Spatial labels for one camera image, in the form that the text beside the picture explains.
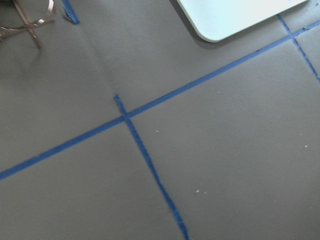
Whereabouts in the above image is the cream bear tray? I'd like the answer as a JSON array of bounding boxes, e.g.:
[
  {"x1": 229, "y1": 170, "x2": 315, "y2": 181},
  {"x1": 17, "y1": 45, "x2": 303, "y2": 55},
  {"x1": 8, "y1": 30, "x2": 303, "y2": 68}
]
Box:
[{"x1": 177, "y1": 0, "x2": 304, "y2": 43}]

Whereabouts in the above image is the copper wire bottle rack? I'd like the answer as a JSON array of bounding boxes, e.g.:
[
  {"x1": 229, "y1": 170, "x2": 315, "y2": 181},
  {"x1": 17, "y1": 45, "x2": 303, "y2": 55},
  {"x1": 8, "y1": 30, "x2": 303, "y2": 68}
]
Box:
[{"x1": 0, "y1": 0, "x2": 56, "y2": 49}]

